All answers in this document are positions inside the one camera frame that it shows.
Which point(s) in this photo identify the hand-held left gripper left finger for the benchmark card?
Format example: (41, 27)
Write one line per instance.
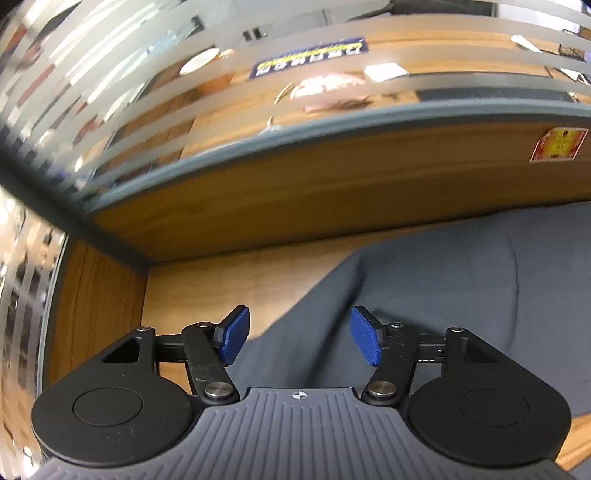
(235, 334)

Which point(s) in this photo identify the red sticker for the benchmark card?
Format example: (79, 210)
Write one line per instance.
(558, 145)

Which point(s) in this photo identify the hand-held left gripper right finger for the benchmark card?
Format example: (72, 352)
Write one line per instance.
(364, 337)

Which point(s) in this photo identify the grey pants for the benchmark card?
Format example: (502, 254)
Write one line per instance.
(461, 286)

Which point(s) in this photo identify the blue sign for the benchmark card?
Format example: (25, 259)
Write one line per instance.
(309, 60)

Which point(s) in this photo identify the wooden desk partition panel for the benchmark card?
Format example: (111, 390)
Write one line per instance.
(323, 184)

